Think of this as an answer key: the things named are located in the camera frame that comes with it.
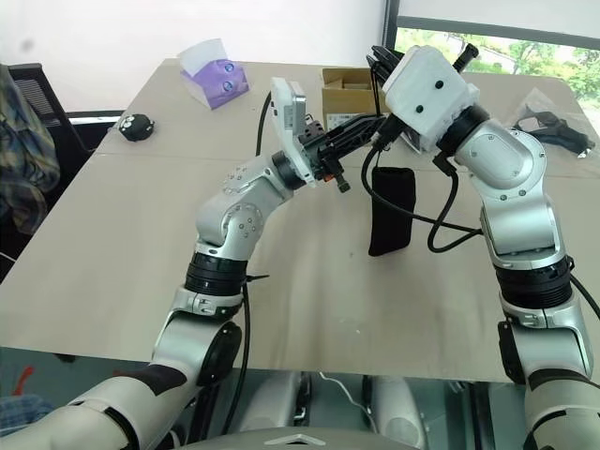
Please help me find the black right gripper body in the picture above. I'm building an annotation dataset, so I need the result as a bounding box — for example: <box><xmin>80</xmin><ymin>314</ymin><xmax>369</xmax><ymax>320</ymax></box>
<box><xmin>455</xmin><ymin>43</ymin><xmax>480</xmax><ymax>75</ymax></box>

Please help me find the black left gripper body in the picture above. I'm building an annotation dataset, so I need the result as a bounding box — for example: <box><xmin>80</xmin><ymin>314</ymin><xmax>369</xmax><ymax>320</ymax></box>
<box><xmin>297</xmin><ymin>114</ymin><xmax>353</xmax><ymax>193</ymax></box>

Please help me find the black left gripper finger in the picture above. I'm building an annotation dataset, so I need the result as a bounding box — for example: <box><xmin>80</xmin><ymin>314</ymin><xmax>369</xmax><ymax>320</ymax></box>
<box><xmin>333</xmin><ymin>122</ymin><xmax>389</xmax><ymax>160</ymax></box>
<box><xmin>324</xmin><ymin>112</ymin><xmax>391</xmax><ymax>142</ymax></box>

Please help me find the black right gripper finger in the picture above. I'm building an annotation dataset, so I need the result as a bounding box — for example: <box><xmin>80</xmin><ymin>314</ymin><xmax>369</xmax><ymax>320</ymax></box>
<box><xmin>370</xmin><ymin>44</ymin><xmax>405</xmax><ymax>64</ymax></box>
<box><xmin>366</xmin><ymin>53</ymin><xmax>396</xmax><ymax>83</ymax></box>

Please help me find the metal cup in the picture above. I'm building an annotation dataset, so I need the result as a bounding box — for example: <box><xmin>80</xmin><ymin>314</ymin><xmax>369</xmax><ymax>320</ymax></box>
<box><xmin>400</xmin><ymin>128</ymin><xmax>426</xmax><ymax>154</ymax></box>

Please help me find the brown cardboard box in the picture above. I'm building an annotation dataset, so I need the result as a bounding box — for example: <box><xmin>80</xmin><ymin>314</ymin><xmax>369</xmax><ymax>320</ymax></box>
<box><xmin>321</xmin><ymin>67</ymin><xmax>391</xmax><ymax>131</ymax></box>

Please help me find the clear bag with black parts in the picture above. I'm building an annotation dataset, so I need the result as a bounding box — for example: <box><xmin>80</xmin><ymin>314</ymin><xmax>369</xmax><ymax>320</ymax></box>
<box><xmin>509</xmin><ymin>88</ymin><xmax>597</xmax><ymax>159</ymax></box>

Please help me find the purple tissue pack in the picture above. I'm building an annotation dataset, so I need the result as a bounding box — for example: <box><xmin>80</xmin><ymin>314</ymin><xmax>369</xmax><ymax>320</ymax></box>
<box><xmin>178</xmin><ymin>38</ymin><xmax>250</xmax><ymax>112</ymax></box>

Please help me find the black round toy with eyes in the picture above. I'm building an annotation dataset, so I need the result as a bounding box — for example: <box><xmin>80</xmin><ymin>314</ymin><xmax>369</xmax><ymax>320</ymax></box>
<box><xmin>114</xmin><ymin>112</ymin><xmax>157</xmax><ymax>143</ymax></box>

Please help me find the grey rounded robot leg shape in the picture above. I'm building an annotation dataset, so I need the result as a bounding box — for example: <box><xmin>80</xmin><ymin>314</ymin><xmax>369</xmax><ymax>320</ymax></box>
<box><xmin>242</xmin><ymin>369</ymin><xmax>321</xmax><ymax>435</ymax></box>
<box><xmin>368</xmin><ymin>374</ymin><xmax>428</xmax><ymax>449</ymax></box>

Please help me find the black office chair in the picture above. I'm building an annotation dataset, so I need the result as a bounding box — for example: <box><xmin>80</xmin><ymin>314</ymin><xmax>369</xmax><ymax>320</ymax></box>
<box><xmin>7</xmin><ymin>62</ymin><xmax>124</xmax><ymax>154</ymax></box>

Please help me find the grey robot torso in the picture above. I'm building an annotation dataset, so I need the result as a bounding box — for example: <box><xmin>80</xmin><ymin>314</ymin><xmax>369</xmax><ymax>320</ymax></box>
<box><xmin>186</xmin><ymin>423</ymin><xmax>405</xmax><ymax>450</ymax></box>

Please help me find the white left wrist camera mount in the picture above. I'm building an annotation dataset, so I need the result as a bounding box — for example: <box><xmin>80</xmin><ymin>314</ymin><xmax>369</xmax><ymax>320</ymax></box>
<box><xmin>268</xmin><ymin>76</ymin><xmax>316</xmax><ymax>189</ymax></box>

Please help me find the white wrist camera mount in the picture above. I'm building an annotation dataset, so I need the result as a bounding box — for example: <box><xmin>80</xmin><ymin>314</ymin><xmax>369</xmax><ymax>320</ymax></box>
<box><xmin>381</xmin><ymin>44</ymin><xmax>480</xmax><ymax>153</ymax></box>
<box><xmin>268</xmin><ymin>76</ymin><xmax>316</xmax><ymax>189</ymax></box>

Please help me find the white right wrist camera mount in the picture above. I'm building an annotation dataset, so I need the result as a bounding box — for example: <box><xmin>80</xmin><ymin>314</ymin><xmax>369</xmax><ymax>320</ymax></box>
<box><xmin>381</xmin><ymin>44</ymin><xmax>480</xmax><ymax>153</ymax></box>

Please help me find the window with dark frame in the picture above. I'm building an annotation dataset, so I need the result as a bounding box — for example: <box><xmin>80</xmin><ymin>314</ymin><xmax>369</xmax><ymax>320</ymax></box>
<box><xmin>395</xmin><ymin>15</ymin><xmax>600</xmax><ymax>102</ymax></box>

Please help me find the black drawstring pouch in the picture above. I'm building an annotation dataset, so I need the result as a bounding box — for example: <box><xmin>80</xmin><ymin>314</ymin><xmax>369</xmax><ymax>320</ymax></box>
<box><xmin>367</xmin><ymin>165</ymin><xmax>418</xmax><ymax>258</ymax></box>

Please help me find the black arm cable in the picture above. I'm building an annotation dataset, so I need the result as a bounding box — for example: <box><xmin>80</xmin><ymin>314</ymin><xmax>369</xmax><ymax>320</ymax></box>
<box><xmin>218</xmin><ymin>90</ymin><xmax>276</xmax><ymax>449</ymax></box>
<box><xmin>565</xmin><ymin>256</ymin><xmax>600</xmax><ymax>330</ymax></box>
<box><xmin>359</xmin><ymin>110</ymin><xmax>487</xmax><ymax>255</ymax></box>

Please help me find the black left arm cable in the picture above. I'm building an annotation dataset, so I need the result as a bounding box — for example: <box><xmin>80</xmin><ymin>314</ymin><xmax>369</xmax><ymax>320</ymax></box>
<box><xmin>218</xmin><ymin>90</ymin><xmax>276</xmax><ymax>449</ymax></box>

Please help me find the thin white cable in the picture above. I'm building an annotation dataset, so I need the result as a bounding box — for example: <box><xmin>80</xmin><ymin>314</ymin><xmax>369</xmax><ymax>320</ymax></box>
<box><xmin>318</xmin><ymin>371</ymin><xmax>377</xmax><ymax>428</ymax></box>

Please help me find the black right upper arm cable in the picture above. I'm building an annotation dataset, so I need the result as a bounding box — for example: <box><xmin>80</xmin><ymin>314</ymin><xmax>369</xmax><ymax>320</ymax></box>
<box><xmin>565</xmin><ymin>256</ymin><xmax>600</xmax><ymax>330</ymax></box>

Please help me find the red cable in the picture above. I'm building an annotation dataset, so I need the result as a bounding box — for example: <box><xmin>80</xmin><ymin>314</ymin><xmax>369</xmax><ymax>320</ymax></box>
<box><xmin>9</xmin><ymin>366</ymin><xmax>35</xmax><ymax>398</ymax></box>

